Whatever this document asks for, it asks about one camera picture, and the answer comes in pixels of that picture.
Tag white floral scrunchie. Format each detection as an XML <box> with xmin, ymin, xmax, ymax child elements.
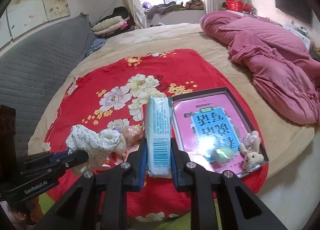
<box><xmin>66</xmin><ymin>124</ymin><xmax>120</xmax><ymax>176</ymax></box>

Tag green beauty sponge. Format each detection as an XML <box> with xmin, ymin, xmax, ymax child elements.
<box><xmin>213</xmin><ymin>147</ymin><xmax>235</xmax><ymax>164</ymax></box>

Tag small tissue packet blue print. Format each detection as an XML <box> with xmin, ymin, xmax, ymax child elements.
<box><xmin>145</xmin><ymin>96</ymin><xmax>172</xmax><ymax>179</ymax></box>

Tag plush bunny pink bow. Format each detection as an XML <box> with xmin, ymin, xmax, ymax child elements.
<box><xmin>239</xmin><ymin>130</ymin><xmax>264</xmax><ymax>173</ymax></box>

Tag pink pouch in plastic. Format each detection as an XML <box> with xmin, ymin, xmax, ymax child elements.
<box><xmin>120</xmin><ymin>125</ymin><xmax>144</xmax><ymax>146</ymax></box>

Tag grey quilted headboard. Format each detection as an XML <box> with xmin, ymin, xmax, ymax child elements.
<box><xmin>1</xmin><ymin>13</ymin><xmax>95</xmax><ymax>157</ymax></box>

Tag beige bed sheet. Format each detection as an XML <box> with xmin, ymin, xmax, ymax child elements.
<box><xmin>28</xmin><ymin>24</ymin><xmax>316</xmax><ymax>177</ymax></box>

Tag blue patterned cloth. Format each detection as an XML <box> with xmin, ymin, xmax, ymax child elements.
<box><xmin>85</xmin><ymin>38</ymin><xmax>106</xmax><ymax>58</ymax></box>

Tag pink quilted duvet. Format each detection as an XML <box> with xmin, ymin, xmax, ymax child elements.
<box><xmin>200</xmin><ymin>11</ymin><xmax>319</xmax><ymax>125</ymax></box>

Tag folded clothes stack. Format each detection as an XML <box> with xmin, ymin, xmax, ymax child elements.
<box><xmin>91</xmin><ymin>6</ymin><xmax>137</xmax><ymax>39</ymax></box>

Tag clothes on window sill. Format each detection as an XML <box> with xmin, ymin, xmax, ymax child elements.
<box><xmin>143</xmin><ymin>0</ymin><xmax>204</xmax><ymax>20</ymax></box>

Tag red gift bags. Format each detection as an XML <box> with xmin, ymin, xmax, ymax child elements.
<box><xmin>222</xmin><ymin>0</ymin><xmax>254</xmax><ymax>13</ymax></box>

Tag wall painting panels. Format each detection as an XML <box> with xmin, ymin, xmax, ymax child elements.
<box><xmin>1</xmin><ymin>0</ymin><xmax>71</xmax><ymax>47</ymax></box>

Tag black wall television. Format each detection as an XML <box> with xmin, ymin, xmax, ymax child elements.
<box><xmin>275</xmin><ymin>0</ymin><xmax>312</xmax><ymax>24</ymax></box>

